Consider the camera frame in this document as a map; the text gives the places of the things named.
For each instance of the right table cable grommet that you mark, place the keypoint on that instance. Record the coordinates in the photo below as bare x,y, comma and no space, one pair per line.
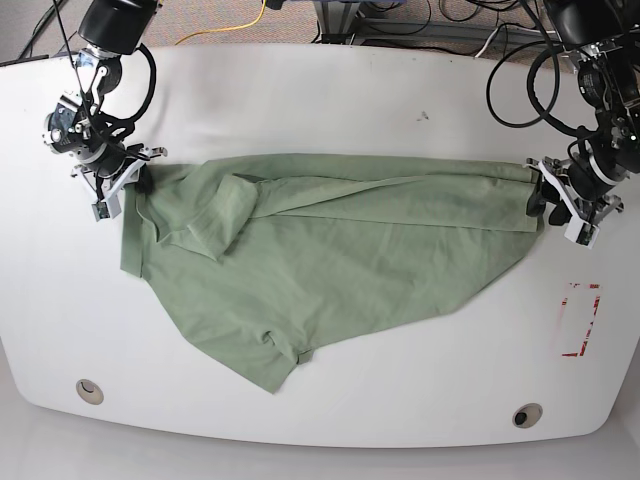
527,415

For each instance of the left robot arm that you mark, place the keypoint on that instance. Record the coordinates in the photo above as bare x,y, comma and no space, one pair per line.
602,40

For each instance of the table cable grommet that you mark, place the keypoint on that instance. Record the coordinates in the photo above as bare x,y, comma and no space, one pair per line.
527,415
89,392

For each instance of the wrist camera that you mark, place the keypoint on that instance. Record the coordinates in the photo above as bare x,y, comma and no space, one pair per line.
108,208
581,232

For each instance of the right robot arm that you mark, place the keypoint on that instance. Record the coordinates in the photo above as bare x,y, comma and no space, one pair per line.
78,126

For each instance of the red tape rectangle marking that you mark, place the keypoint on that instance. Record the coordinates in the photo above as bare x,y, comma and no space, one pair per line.
577,316

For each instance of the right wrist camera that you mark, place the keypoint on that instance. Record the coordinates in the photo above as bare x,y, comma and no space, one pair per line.
108,208

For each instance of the green polo shirt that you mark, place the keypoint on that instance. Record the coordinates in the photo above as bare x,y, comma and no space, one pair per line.
260,261

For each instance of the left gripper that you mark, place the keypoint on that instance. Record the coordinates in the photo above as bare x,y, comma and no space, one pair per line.
592,196

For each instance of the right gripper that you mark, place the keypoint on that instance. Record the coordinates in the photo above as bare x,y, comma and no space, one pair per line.
104,174

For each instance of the left table cable grommet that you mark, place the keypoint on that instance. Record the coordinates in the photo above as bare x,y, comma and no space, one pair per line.
89,392

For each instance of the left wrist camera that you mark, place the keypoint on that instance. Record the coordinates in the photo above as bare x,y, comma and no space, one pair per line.
581,232

